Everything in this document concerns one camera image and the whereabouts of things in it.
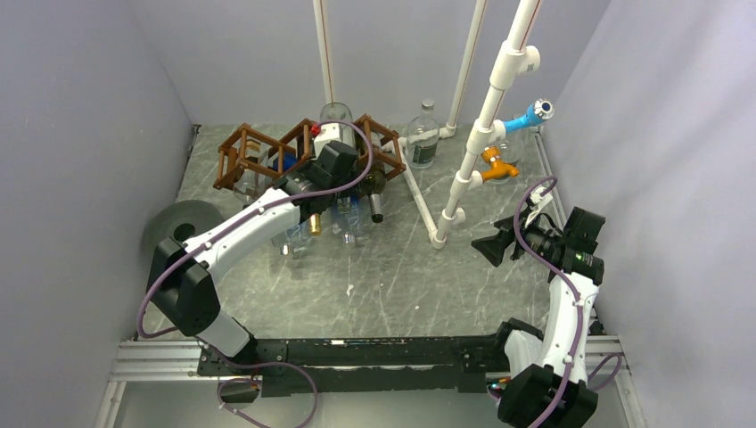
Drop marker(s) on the blue square bottle right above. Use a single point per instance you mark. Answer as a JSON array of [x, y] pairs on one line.
[[346, 220]]

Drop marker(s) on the orange pipe tap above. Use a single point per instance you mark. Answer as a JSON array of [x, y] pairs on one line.
[[498, 168]]

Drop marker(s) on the blue pipe valve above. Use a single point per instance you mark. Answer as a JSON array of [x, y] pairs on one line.
[[537, 113]]

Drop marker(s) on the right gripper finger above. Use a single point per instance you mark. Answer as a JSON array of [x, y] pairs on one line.
[[493, 248], [509, 224]]

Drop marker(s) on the wide clear jar bottle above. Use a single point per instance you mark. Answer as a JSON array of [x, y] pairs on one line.
[[510, 140]]

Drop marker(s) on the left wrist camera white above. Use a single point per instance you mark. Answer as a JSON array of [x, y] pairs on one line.
[[327, 133]]

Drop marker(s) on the standing clear flask bottle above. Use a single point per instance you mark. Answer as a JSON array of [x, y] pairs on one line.
[[423, 135]]

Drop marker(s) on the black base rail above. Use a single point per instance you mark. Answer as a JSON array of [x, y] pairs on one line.
[[291, 366]]

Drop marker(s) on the green wine bottle silver cap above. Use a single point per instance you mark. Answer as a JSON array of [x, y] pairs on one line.
[[373, 184]]

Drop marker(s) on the grey foam disc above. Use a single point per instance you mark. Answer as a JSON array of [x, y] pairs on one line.
[[180, 220]]

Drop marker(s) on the dark bottle gold cap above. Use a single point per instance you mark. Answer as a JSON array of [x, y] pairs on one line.
[[314, 222]]

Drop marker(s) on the clear bottle black cap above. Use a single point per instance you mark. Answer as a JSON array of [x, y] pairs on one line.
[[249, 184]]

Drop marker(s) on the brown wooden wine rack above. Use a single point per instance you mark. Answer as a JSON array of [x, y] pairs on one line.
[[255, 150]]

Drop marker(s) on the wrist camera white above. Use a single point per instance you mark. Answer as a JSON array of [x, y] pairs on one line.
[[539, 199], [327, 133]]

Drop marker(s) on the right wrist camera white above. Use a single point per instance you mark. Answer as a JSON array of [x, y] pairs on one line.
[[539, 199]]

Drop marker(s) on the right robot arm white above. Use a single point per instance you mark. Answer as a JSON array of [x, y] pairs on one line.
[[549, 381]]

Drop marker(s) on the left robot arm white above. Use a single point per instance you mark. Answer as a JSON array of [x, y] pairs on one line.
[[184, 275]]

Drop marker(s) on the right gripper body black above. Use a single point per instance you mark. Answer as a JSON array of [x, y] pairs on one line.
[[539, 239]]

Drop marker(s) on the tall clear wine bottle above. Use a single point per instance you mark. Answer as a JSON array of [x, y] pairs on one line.
[[339, 113]]

